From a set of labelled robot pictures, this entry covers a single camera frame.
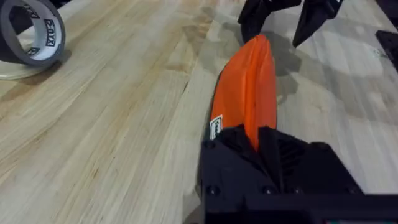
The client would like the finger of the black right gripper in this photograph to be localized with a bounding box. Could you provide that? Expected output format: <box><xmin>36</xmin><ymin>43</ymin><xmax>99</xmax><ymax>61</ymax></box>
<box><xmin>237</xmin><ymin>0</ymin><xmax>302</xmax><ymax>44</ymax></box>
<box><xmin>292</xmin><ymin>0</ymin><xmax>345</xmax><ymax>49</ymax></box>

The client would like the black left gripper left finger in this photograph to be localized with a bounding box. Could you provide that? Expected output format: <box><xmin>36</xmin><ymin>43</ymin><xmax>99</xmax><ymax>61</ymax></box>
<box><xmin>200</xmin><ymin>124</ymin><xmax>283</xmax><ymax>200</ymax></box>

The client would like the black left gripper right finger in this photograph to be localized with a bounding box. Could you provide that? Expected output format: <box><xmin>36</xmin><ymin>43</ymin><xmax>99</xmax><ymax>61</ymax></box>
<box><xmin>257</xmin><ymin>125</ymin><xmax>364</xmax><ymax>195</ymax></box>

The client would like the orange soft zip bag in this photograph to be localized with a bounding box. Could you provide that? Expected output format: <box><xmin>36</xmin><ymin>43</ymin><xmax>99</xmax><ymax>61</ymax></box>
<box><xmin>204</xmin><ymin>34</ymin><xmax>278</xmax><ymax>152</ymax></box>

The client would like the grey tape roll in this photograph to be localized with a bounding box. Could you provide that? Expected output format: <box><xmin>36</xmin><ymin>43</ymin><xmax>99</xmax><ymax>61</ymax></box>
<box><xmin>0</xmin><ymin>0</ymin><xmax>67</xmax><ymax>68</ymax></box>

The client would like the pale round disc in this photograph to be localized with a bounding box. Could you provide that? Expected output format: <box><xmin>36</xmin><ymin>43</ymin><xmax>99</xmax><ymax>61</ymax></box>
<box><xmin>0</xmin><ymin>58</ymin><xmax>63</xmax><ymax>81</ymax></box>

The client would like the black rail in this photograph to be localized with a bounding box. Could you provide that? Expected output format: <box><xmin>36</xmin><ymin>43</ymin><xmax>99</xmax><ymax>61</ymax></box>
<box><xmin>374</xmin><ymin>29</ymin><xmax>398</xmax><ymax>73</ymax></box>

